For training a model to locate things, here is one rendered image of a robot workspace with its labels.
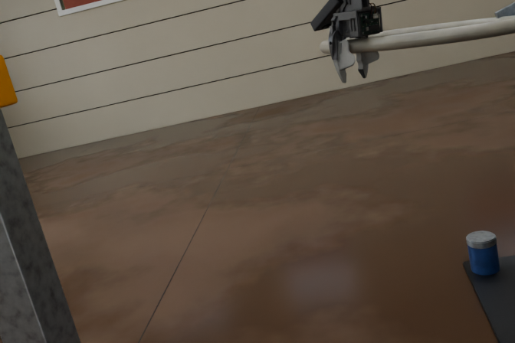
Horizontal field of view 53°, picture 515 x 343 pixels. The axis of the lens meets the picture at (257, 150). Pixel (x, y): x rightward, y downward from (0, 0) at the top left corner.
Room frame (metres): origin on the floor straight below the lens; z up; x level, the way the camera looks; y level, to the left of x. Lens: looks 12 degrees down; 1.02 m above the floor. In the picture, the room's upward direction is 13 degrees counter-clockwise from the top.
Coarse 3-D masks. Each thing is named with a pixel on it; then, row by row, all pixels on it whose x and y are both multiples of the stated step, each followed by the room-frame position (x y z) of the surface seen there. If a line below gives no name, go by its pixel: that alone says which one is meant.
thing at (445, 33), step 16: (512, 16) 1.26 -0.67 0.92; (384, 32) 1.49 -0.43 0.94; (400, 32) 1.48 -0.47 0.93; (416, 32) 1.05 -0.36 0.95; (432, 32) 1.04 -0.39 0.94; (448, 32) 1.03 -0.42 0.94; (464, 32) 1.02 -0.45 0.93; (480, 32) 1.03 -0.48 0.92; (496, 32) 1.04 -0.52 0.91; (512, 32) 1.06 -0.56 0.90; (320, 48) 1.27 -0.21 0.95; (352, 48) 1.13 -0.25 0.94; (368, 48) 1.10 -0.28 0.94; (384, 48) 1.08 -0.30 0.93; (400, 48) 1.06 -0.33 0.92
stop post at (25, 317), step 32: (0, 64) 0.83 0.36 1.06; (0, 96) 0.81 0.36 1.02; (0, 128) 0.81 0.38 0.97; (0, 160) 0.79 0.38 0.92; (0, 192) 0.77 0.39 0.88; (0, 224) 0.75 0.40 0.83; (32, 224) 0.81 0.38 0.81; (0, 256) 0.76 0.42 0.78; (32, 256) 0.79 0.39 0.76; (0, 288) 0.76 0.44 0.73; (32, 288) 0.76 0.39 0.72; (0, 320) 0.77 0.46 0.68; (32, 320) 0.75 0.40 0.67; (64, 320) 0.81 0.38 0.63
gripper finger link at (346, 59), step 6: (342, 42) 1.13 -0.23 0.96; (348, 42) 1.12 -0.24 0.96; (342, 48) 1.13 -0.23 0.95; (348, 48) 1.11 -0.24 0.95; (342, 54) 1.13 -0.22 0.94; (348, 54) 1.11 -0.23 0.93; (336, 60) 1.13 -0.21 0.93; (342, 60) 1.13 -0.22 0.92; (348, 60) 1.11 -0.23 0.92; (354, 60) 1.09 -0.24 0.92; (336, 66) 1.13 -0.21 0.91; (342, 66) 1.12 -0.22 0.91; (348, 66) 1.11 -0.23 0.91; (342, 72) 1.13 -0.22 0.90; (342, 78) 1.13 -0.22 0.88
